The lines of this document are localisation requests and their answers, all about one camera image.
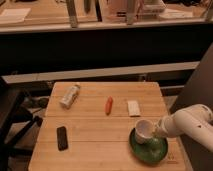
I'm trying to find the white ceramic cup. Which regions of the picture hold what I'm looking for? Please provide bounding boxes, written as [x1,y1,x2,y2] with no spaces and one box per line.
[135,120,154,144]

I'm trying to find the green ceramic bowl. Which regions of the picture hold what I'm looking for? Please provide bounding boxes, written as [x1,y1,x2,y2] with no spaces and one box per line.
[128,129,168,165]

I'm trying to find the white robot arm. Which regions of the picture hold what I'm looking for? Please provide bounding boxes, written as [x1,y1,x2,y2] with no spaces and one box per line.
[153,104,213,152]

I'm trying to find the orange carrot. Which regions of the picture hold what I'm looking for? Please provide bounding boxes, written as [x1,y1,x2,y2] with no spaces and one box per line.
[105,97,113,115]

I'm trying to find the white plastic bottle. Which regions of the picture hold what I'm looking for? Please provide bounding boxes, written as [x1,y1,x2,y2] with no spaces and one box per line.
[60,83,81,109]

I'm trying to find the white paper sheet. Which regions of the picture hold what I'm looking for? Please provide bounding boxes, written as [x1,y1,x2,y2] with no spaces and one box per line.
[0,8,31,24]

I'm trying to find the metal frame post right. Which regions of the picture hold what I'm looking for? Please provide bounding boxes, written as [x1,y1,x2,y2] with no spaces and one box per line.
[126,0,137,25]

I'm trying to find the metal frame post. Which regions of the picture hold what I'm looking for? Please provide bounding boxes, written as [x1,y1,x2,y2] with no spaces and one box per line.
[126,0,137,25]
[66,0,78,28]

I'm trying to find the metal frame post left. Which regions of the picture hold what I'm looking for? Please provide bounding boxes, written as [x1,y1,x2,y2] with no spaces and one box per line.
[66,0,78,28]

